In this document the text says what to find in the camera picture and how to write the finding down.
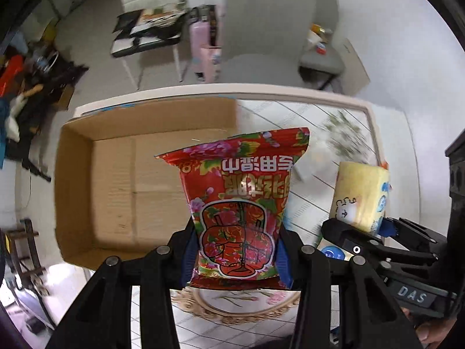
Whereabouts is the yellow tissue pack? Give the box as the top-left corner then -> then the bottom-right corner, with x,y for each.
330,161 -> 390,236

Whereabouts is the red floral wet wipes pack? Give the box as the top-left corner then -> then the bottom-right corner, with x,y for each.
160,128 -> 310,290

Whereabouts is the person's right hand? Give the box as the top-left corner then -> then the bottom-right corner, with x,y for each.
415,318 -> 457,349

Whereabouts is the white patterned table mat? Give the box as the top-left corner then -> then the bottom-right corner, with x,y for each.
130,99 -> 382,349

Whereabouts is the brown cardboard box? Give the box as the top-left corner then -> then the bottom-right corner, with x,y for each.
54,97 -> 237,269

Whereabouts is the pink suitcase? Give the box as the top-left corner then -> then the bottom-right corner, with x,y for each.
188,4 -> 224,83

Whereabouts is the grey office chair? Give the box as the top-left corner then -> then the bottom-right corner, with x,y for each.
217,0 -> 345,88

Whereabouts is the pile of clutter on floor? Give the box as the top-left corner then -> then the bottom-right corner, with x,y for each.
1,21 -> 88,183

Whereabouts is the white chair with clutter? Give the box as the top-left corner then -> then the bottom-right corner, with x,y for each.
110,0 -> 188,90

